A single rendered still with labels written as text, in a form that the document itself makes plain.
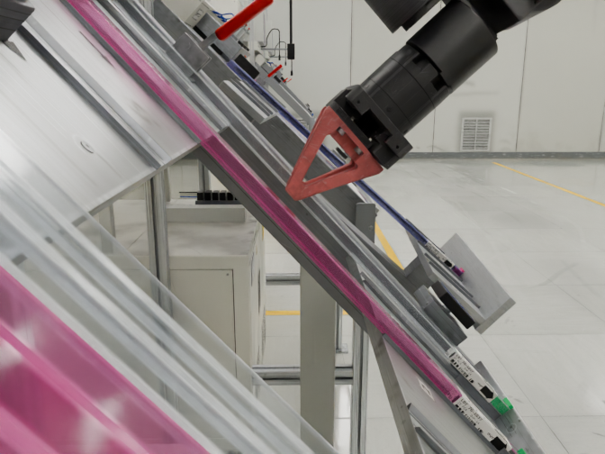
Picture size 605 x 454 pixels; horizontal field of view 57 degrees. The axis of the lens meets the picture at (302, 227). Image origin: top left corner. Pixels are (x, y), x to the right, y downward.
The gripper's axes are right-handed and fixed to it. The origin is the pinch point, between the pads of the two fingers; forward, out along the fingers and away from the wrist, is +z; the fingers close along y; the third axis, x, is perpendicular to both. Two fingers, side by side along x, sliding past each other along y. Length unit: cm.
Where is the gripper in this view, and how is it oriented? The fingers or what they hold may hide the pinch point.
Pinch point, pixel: (297, 187)
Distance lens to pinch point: 48.2
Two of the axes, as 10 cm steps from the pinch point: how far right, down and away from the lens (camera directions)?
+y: 0.2, 2.2, -9.8
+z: -7.4, 6.6, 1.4
